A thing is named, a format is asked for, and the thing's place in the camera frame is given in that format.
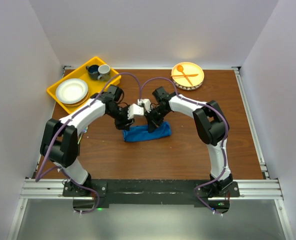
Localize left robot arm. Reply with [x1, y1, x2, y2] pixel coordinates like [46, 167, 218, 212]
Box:
[35, 85, 134, 196]

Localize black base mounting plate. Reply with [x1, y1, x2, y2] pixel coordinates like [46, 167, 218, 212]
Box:
[62, 179, 240, 210]

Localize orange plastic knife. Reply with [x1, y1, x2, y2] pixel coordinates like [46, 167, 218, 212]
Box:
[171, 73, 199, 77]

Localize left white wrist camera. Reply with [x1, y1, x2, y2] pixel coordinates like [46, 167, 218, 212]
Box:
[127, 103, 145, 120]

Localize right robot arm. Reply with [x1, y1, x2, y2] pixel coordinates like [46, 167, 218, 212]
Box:
[144, 87, 233, 197]

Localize iridescent metal fork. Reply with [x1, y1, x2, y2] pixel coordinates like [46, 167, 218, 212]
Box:
[77, 127, 88, 145]

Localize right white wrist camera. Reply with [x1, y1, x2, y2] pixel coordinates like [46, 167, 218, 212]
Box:
[137, 98, 152, 113]

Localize blue cloth napkin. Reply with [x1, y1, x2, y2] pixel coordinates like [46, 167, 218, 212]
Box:
[122, 121, 172, 143]

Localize orange plastic spoon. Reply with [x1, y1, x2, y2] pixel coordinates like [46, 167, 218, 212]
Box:
[176, 64, 193, 86]

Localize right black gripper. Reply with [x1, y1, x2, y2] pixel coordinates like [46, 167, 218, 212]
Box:
[144, 106, 170, 133]

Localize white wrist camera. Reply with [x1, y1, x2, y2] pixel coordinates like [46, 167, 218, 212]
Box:
[127, 103, 145, 120]
[137, 98, 152, 113]

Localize dark blue mug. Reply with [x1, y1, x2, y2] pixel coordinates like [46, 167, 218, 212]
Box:
[85, 64, 99, 81]

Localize grey mug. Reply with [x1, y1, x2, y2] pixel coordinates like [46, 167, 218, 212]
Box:
[97, 64, 111, 82]

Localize yellow plastic plate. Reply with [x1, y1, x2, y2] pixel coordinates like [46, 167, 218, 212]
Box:
[170, 62, 205, 91]

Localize white paper plate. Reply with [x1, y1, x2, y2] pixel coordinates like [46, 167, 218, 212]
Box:
[55, 78, 89, 105]

